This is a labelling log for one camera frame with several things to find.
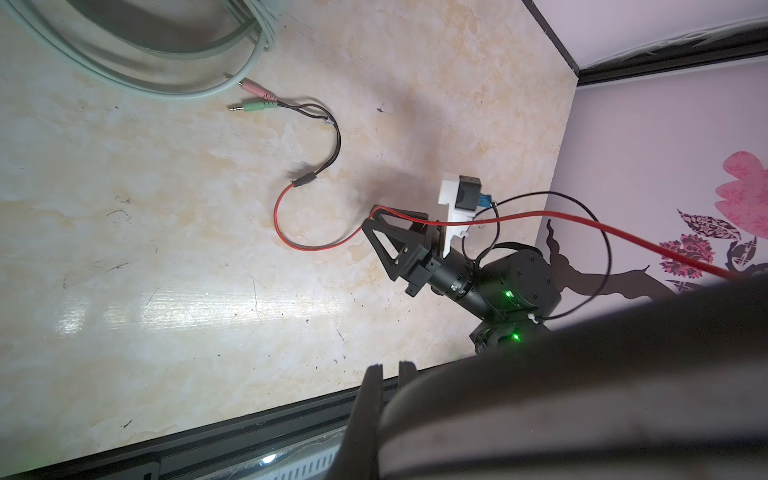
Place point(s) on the white black over-ear headphones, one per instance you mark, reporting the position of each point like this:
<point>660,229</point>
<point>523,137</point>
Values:
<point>668,390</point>

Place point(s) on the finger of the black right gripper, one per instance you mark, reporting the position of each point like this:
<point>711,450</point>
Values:
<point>397,224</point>
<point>394,246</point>

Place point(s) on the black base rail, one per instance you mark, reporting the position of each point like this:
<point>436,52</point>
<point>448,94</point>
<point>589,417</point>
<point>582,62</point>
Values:
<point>200,451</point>

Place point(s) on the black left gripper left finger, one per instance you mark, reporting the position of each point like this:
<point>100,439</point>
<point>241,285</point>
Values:
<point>357,457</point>

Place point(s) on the white slotted cable duct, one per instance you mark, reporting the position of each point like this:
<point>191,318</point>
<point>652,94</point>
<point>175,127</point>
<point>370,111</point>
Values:
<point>295,465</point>

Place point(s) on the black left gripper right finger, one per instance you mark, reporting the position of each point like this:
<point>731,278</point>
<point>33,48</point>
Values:
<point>407,372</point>

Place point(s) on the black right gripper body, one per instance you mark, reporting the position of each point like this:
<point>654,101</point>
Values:
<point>443,269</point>

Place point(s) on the mint green over-ear headphones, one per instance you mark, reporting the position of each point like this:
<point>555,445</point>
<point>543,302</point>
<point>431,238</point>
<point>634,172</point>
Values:
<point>256,22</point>

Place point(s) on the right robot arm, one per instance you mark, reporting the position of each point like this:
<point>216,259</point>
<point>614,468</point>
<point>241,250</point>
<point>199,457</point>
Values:
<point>509,287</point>

